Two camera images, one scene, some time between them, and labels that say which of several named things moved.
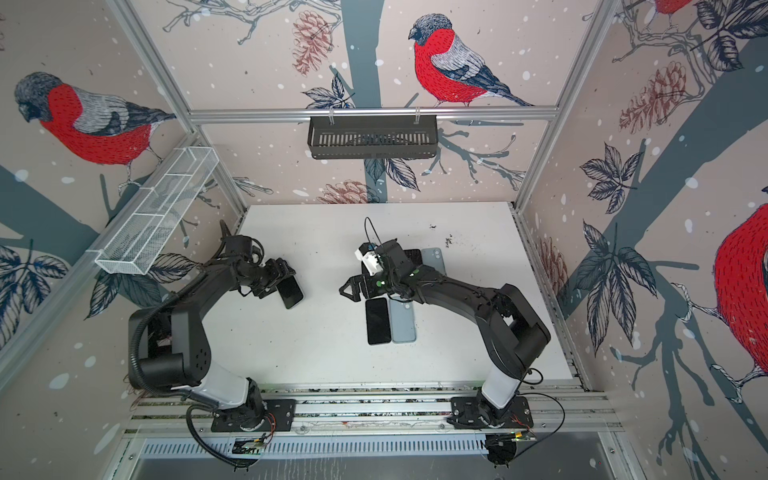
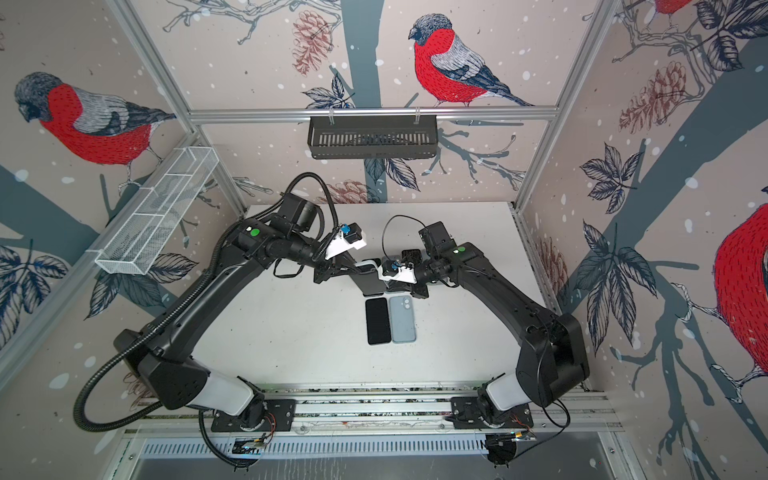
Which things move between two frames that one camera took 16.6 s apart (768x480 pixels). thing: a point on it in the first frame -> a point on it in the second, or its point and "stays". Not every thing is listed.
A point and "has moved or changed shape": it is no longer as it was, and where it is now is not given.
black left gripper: (278, 272) -> (336, 267)
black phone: (290, 291) has moved or changed shape
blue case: (402, 320) stays
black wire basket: (372, 139) stays
